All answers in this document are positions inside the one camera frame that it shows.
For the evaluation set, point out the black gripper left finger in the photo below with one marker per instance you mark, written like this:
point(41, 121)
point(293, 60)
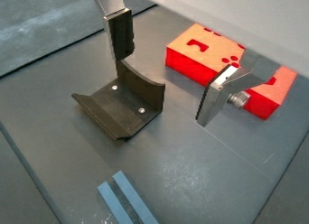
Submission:
point(118, 25)

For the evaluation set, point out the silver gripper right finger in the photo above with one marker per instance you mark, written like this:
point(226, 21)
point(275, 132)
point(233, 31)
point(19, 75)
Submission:
point(233, 80)

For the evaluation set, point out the blue double-square object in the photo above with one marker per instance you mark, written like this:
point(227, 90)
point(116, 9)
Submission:
point(124, 201)

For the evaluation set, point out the red shape-sorting board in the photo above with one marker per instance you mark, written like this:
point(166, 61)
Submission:
point(200, 52)

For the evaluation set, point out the black curved holder bracket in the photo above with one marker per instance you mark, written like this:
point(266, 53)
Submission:
point(126, 104)

